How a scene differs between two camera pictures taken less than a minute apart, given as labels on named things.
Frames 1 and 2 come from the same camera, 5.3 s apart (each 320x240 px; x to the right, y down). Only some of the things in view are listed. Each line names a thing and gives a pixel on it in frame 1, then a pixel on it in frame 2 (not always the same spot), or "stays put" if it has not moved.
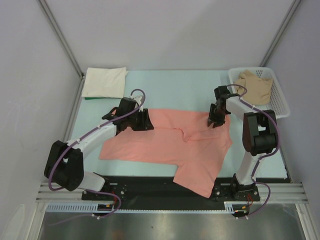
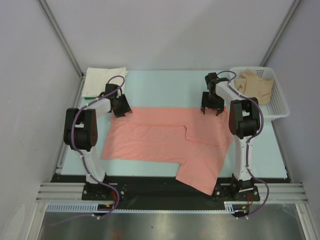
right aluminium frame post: [291, 13] stays put
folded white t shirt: [106, 82] stays put
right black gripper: [215, 116] → [212, 103]
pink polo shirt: [182, 138] stays put
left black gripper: [145, 123] → [125, 108]
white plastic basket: [277, 101] stays put
